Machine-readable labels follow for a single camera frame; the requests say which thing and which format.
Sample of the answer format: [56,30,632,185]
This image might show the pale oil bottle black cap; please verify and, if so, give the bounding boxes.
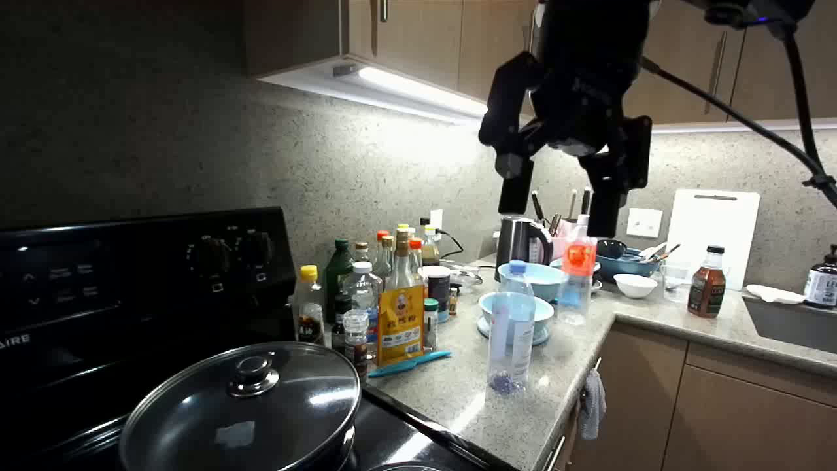
[416,215,441,268]

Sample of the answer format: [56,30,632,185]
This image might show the wooden cabinets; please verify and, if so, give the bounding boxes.
[538,320,837,471]
[241,0,837,128]

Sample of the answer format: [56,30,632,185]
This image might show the black electric stove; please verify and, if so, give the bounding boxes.
[0,205,491,471]

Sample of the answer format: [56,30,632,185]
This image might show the wooden lower cabinets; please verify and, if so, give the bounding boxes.
[538,320,837,471]

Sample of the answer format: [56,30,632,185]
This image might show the small bottle yellow cap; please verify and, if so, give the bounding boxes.
[293,261,330,345]

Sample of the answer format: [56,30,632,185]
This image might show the dark bowl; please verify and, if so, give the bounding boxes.
[597,243,661,283]

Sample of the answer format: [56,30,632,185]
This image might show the grey hanging towel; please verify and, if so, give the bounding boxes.
[578,368,610,442]

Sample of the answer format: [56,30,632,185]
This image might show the clear bottle orange label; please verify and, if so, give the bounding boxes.
[556,238,602,328]

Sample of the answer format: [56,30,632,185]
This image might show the black electric kettle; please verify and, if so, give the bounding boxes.
[495,215,553,270]

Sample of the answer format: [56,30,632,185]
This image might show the white cutting board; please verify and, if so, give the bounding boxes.
[665,185,763,294]

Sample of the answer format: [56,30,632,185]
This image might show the yellow label sauce bottle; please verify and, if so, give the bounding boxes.
[377,226,429,368]

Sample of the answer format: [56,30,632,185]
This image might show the pink knife block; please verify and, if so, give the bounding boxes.
[549,215,597,261]

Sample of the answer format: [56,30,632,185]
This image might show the white bottle green cap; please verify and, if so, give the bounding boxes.
[420,296,441,354]

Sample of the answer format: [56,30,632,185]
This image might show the teal plastic kitchen tool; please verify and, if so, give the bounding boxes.
[366,349,455,379]

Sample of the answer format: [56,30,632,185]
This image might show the white cloth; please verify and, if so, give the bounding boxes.
[742,283,806,309]

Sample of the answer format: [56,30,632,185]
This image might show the dark green glass bottle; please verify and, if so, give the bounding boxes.
[324,238,356,330]

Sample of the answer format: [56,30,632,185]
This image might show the dark jar white lid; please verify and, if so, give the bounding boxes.
[419,264,455,323]

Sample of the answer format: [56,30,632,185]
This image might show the dark kitchen sink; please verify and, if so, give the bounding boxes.
[742,296,837,357]

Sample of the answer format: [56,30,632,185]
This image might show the orange sauce bottle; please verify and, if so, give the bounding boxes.
[406,236,429,296]

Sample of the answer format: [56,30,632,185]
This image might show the dark jar white label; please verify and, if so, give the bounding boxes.
[801,243,837,311]

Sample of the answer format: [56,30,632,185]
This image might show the black camera stand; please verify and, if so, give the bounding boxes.
[688,0,837,210]

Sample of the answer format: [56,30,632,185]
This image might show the white wall outlet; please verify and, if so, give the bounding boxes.
[625,207,665,240]

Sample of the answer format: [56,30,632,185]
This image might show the clear bottle white cap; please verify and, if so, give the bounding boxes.
[347,260,385,350]

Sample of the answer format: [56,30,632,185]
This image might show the small white bowl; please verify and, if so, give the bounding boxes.
[612,272,661,302]

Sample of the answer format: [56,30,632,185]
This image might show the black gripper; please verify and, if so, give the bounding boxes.
[475,50,654,240]

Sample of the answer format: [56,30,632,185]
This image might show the large light blue bowl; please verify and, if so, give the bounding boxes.
[496,260,569,304]

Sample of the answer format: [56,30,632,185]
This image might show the black pan glass lid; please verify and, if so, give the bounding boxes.
[118,341,362,471]

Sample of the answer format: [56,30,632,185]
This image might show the clear water bottle blue cap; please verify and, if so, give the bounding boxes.
[487,260,538,397]

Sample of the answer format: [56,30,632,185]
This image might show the brown liquid bottle white cap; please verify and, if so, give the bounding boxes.
[685,243,730,320]

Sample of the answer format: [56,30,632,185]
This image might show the wooden upper cabinets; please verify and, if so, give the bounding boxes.
[241,0,837,128]

